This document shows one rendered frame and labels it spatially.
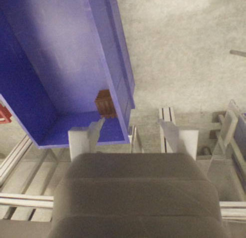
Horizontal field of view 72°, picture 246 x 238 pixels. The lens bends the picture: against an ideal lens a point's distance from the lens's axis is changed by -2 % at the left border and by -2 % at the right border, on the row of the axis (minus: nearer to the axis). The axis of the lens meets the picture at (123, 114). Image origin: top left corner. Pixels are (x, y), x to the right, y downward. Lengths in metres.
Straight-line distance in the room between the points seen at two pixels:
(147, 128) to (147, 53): 0.49
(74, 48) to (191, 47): 0.53
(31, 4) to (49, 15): 0.07
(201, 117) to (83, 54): 0.77
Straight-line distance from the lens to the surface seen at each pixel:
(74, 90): 0.80
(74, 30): 0.69
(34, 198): 0.87
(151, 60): 0.91
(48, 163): 1.45
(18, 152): 1.14
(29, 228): 0.90
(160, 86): 0.97
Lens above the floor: 0.85
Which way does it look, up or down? 51 degrees down
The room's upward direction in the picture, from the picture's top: 168 degrees counter-clockwise
